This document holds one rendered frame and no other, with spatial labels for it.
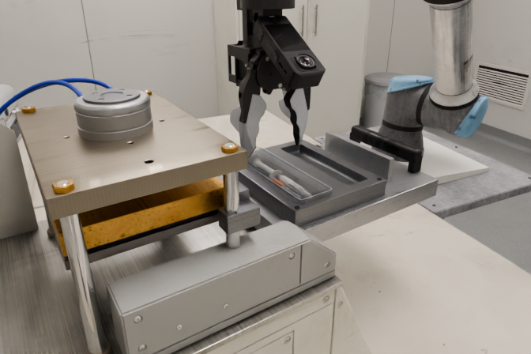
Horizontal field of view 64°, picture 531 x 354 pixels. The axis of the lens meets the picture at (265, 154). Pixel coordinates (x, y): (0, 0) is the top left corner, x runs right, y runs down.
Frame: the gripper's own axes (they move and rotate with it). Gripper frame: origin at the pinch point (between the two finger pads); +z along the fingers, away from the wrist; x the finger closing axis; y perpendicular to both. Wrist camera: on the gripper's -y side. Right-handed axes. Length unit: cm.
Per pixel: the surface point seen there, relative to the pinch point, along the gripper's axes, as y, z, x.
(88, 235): -10.3, -0.6, 27.8
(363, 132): 4.3, 3.4, -21.9
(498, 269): -15, 29, -41
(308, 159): 4.8, 6.0, -9.9
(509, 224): 49, 103, -191
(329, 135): 6.3, 3.4, -15.9
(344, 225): -10.9, 8.9, -3.8
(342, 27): 175, 7, -175
